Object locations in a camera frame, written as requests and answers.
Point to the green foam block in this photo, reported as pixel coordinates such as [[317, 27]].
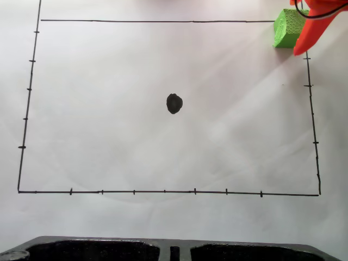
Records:
[[285, 30]]

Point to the black marker dot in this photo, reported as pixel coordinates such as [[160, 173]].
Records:
[[174, 103]]

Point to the white sheet with drawn rectangle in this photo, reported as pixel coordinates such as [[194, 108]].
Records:
[[108, 136]]

